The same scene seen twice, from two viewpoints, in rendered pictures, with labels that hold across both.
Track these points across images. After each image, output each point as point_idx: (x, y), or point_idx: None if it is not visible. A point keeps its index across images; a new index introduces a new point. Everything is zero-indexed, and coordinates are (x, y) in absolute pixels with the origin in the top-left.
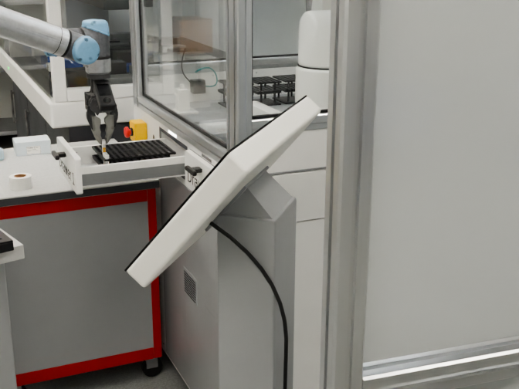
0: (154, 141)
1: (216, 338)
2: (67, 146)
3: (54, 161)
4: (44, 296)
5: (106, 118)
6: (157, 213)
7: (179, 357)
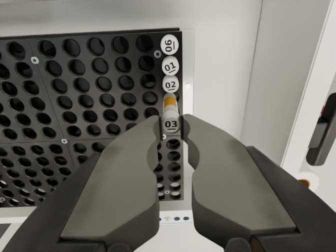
0: (3, 194)
1: None
2: (295, 154)
3: (203, 250)
4: None
5: (137, 206)
6: None
7: None
